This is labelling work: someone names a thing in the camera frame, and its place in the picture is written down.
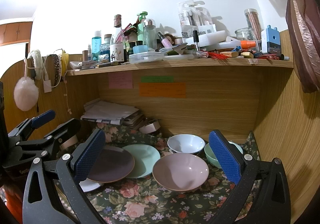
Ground mint green bowl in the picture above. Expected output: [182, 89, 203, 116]
[204, 141, 243, 169]

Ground dark purple plate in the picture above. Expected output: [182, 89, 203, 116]
[87, 145, 135, 183]

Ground pink bowl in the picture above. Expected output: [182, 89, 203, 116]
[152, 153, 209, 192]

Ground white bowl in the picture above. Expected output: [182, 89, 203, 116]
[167, 134, 206, 154]

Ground mint green plate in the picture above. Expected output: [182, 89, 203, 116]
[123, 144, 161, 178]

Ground white plate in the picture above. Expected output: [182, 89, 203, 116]
[79, 178, 103, 193]

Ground stack of papers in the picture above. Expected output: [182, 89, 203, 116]
[80, 99, 146, 129]

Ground white charger plug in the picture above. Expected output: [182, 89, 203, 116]
[43, 80, 52, 93]

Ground floral dark tablecloth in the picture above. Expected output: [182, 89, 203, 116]
[85, 123, 261, 223]

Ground pink sticky note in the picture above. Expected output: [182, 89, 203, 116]
[108, 72, 133, 89]

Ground small white box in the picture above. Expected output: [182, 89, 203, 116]
[139, 119, 161, 134]

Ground cartoon mug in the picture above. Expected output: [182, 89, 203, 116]
[110, 42, 124, 63]

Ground blue mouthwash bottle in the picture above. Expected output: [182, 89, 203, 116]
[91, 30, 101, 61]

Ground green sticky note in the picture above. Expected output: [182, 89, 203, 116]
[140, 76, 174, 83]

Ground orange sticky note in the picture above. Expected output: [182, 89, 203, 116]
[139, 82, 186, 98]

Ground clear plastic container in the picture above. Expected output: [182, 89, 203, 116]
[129, 51, 167, 63]

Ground wooden shelf board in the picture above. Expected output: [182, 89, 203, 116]
[67, 58, 294, 76]

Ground green pump bottle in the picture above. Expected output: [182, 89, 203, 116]
[137, 11, 148, 41]

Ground blue plastic block toy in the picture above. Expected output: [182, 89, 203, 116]
[261, 25, 281, 55]

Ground glass jar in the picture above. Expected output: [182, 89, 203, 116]
[235, 28, 257, 41]

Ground pasta jar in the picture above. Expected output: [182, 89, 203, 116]
[244, 9, 262, 40]

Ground pink striped curtain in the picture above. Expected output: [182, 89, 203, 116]
[286, 0, 319, 93]

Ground pink jug with handle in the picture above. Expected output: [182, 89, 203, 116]
[56, 126, 78, 150]

